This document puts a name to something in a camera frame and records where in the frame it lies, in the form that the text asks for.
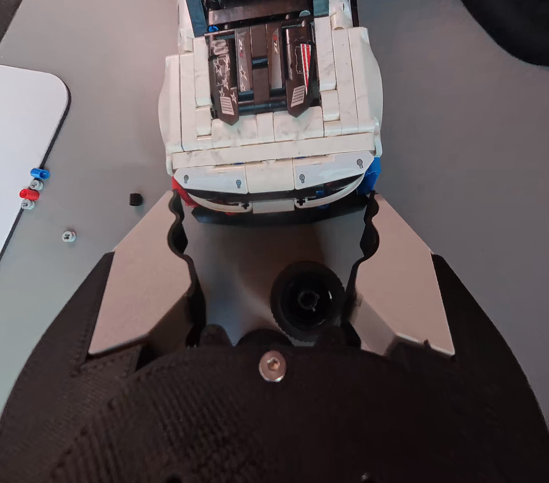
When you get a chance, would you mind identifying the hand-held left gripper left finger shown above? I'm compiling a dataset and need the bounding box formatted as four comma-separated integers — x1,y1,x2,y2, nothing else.
88,191,206,355

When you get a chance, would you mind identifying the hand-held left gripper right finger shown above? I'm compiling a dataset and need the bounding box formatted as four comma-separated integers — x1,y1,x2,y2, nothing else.
343,191,455,357

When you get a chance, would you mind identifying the black toy wheel rim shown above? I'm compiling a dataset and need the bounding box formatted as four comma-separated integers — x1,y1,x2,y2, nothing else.
281,277,334,330

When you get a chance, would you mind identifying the black rubber toy tyre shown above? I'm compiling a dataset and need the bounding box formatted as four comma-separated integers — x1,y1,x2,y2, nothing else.
269,261,348,347

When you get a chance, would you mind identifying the toy brick race car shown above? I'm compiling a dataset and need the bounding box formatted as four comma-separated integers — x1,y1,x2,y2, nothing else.
158,0,383,227

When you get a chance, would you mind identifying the white book stand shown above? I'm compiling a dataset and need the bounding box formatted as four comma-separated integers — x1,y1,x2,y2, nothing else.
0,65,71,253

